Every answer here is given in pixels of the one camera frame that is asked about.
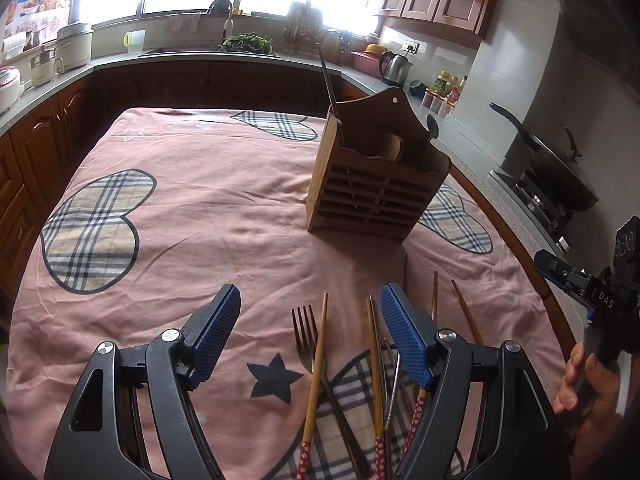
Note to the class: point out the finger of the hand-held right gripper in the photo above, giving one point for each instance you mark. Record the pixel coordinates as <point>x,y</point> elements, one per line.
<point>562,272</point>

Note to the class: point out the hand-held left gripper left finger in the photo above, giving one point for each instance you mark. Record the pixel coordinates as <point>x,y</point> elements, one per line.
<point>220,330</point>

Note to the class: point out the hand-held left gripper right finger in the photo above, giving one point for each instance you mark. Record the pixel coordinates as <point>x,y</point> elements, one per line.
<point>402,335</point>

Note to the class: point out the wooden chopstick red patterned end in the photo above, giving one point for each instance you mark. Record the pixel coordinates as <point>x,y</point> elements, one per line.
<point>435,295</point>
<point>375,360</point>
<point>315,375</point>

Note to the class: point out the plain wooden chopstick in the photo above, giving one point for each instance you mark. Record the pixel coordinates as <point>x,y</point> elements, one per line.
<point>465,310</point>

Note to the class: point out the metal fork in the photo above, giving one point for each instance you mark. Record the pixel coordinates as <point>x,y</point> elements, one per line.
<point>304,330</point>

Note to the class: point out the wooden utensil holder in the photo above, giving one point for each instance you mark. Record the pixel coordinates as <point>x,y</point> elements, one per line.
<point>370,190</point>

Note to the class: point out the person's right hand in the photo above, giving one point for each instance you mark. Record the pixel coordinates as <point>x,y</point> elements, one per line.
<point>600,410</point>

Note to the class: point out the gas stove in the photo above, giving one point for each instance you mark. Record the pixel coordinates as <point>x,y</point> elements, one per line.
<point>540,200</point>

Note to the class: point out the black wok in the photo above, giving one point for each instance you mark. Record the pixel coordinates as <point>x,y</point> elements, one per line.
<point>555,170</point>

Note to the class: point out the pink tablecloth with plaid hearts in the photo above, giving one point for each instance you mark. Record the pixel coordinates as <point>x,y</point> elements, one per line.
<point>225,210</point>

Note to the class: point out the wooden spoon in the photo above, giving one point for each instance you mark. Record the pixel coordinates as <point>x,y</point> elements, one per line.
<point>392,147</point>

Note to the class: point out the black spoon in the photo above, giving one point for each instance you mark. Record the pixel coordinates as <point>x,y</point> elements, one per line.
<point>431,125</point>

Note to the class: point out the spice jar set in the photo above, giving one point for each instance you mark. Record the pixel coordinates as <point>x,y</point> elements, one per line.
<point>440,104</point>

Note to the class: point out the dark green bowl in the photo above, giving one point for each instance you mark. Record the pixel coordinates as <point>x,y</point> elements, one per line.
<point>416,88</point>

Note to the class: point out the dark range hood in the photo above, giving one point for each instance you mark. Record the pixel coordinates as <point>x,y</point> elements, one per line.
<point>600,20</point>

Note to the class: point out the steel electric kettle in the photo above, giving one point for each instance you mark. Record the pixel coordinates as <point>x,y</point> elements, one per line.
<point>394,67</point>

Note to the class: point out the dark long chopstick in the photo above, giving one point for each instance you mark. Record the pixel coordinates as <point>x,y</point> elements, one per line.
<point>327,80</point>

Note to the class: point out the pink plastic basin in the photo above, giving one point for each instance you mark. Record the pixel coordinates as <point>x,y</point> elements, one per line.
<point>365,62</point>

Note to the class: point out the kitchen sink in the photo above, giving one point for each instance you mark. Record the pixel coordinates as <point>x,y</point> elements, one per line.
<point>175,51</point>

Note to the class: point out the orange bowl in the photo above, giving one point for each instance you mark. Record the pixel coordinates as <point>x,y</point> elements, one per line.
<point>375,48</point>

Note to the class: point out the green vegetables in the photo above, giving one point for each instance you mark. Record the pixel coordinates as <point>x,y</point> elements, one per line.
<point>247,42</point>

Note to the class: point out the kitchen faucet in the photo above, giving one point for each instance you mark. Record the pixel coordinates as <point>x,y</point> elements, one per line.
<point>228,30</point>

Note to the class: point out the pink dish cloth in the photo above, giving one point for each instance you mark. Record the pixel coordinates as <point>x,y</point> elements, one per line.
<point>182,23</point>

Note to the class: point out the metal dish rack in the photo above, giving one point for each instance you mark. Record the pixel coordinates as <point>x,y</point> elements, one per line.
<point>305,30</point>

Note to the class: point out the large white cooker pot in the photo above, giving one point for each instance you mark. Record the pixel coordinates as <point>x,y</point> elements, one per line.
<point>75,50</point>

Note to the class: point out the small white electric pot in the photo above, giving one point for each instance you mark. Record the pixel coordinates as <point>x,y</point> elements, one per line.
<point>45,67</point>

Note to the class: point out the white and pink rice cooker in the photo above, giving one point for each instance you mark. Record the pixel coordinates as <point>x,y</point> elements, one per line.
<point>7,87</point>

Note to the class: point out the yellow oil bottle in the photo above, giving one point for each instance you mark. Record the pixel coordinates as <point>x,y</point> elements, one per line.
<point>237,2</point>

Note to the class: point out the wall power outlet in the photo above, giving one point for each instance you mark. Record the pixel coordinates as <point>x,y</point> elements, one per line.
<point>410,46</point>

